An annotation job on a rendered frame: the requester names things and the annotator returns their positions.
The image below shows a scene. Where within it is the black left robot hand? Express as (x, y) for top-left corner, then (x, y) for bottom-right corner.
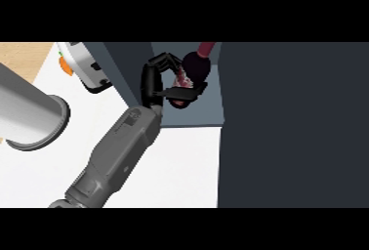
(140, 52), (209, 107)

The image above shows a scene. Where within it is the dark red wine bottle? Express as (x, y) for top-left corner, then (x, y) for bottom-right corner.
(166, 41), (217, 110)

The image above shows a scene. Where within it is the grey-blue cabinet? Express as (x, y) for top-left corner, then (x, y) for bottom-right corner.
(82, 41), (225, 128)

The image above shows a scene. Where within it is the dark grey cabinet door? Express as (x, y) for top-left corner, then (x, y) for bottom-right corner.
(215, 41), (369, 209)

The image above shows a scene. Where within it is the orange object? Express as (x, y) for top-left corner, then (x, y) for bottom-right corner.
(57, 54), (75, 77)

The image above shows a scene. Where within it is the grey cylinder with dark rim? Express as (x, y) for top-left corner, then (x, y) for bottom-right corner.
(0, 62), (72, 152)

